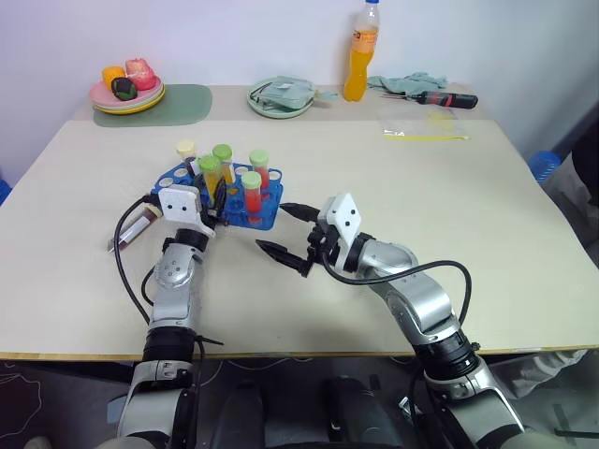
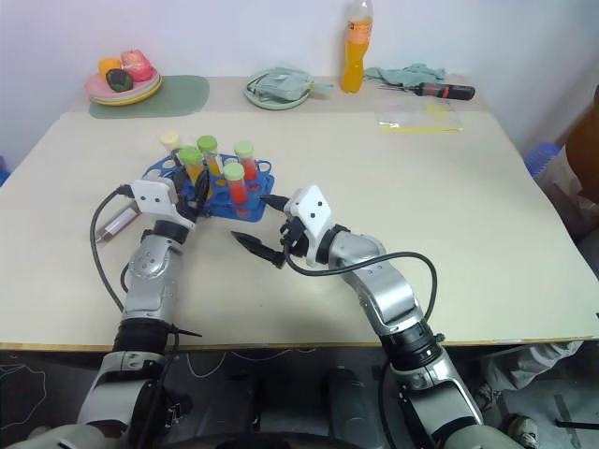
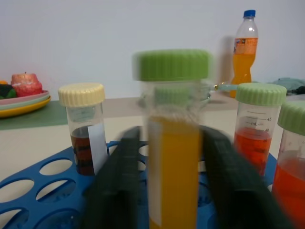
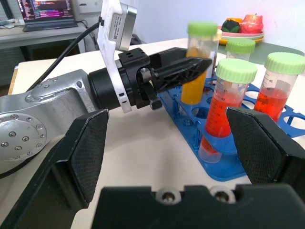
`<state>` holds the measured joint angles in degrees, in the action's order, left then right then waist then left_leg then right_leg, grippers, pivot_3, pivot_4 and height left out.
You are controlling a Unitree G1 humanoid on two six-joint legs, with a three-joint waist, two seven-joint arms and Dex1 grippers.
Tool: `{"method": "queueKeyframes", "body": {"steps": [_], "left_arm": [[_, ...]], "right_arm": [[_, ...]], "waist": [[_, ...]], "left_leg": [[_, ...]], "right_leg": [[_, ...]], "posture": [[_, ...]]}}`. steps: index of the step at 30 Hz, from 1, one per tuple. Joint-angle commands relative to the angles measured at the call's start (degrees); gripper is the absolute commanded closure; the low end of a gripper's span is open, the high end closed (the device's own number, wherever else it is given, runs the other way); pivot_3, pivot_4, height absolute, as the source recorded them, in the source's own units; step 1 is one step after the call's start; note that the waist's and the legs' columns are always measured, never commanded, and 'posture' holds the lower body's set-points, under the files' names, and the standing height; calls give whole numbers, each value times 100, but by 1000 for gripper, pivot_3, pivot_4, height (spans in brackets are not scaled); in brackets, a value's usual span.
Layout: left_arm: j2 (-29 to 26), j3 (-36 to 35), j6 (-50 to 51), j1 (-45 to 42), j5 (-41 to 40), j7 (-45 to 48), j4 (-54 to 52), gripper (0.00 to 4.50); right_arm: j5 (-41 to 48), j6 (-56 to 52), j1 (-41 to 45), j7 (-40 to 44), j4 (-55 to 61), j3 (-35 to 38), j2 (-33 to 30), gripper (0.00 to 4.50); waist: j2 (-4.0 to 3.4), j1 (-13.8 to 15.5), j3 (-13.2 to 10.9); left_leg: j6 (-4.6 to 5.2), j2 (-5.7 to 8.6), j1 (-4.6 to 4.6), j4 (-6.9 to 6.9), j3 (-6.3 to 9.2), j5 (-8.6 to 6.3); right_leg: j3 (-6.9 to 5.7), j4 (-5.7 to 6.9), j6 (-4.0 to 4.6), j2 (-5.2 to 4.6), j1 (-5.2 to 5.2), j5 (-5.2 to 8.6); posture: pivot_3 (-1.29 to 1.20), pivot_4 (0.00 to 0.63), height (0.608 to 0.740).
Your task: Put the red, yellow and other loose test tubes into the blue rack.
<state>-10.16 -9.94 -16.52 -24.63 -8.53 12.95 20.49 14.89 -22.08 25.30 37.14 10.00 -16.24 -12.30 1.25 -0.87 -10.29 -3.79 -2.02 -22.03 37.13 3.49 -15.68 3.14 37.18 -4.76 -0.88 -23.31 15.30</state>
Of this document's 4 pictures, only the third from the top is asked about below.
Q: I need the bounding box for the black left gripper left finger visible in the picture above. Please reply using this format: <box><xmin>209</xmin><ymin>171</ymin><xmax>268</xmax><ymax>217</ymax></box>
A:
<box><xmin>82</xmin><ymin>125</ymin><xmax>141</xmax><ymax>229</ymax></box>

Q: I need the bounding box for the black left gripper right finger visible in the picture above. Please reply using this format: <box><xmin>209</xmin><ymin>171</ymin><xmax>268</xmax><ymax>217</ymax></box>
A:
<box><xmin>199</xmin><ymin>125</ymin><xmax>294</xmax><ymax>229</ymax></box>

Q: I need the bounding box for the yellow liquid tube green cap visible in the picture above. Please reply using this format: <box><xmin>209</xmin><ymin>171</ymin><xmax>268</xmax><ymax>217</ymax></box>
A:
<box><xmin>132</xmin><ymin>49</ymin><xmax>213</xmax><ymax>229</ymax></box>

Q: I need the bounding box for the blue test tube rack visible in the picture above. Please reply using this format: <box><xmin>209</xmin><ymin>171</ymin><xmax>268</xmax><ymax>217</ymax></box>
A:
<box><xmin>0</xmin><ymin>140</ymin><xmax>279</xmax><ymax>229</ymax></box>

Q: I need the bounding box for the red liquid tube green cap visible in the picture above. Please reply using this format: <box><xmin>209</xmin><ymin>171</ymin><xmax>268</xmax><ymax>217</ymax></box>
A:
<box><xmin>271</xmin><ymin>100</ymin><xmax>305</xmax><ymax>229</ymax></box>
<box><xmin>233</xmin><ymin>82</ymin><xmax>287</xmax><ymax>177</ymax></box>

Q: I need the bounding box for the brown liquid tube cream cap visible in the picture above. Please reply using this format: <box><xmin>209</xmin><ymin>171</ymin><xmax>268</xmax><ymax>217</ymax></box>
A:
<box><xmin>58</xmin><ymin>82</ymin><xmax>108</xmax><ymax>177</ymax></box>

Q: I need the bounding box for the green table mat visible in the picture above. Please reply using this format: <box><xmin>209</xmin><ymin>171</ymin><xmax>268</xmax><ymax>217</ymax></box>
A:
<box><xmin>0</xmin><ymin>99</ymin><xmax>70</xmax><ymax>131</ymax></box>

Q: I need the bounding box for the teal cloth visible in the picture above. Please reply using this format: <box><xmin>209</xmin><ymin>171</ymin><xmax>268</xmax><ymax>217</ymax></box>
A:
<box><xmin>266</xmin><ymin>76</ymin><xmax>305</xmax><ymax>96</ymax></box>

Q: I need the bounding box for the stack of pastel plates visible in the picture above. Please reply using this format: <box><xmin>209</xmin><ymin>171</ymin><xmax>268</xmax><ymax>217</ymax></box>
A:
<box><xmin>0</xmin><ymin>89</ymin><xmax>51</xmax><ymax>119</ymax></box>

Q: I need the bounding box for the orange soda bottle blue cap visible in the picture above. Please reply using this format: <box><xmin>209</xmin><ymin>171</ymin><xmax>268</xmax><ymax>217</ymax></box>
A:
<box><xmin>229</xmin><ymin>9</ymin><xmax>259</xmax><ymax>99</ymax></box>

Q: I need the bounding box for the pink apple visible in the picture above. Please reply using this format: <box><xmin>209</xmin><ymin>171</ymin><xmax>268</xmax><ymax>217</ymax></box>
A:
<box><xmin>10</xmin><ymin>72</ymin><xmax>43</xmax><ymax>98</ymax></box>

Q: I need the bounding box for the dark green toy vegetable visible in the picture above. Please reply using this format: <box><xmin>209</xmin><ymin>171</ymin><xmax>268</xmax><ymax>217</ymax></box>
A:
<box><xmin>0</xmin><ymin>83</ymin><xmax>18</xmax><ymax>99</ymax></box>

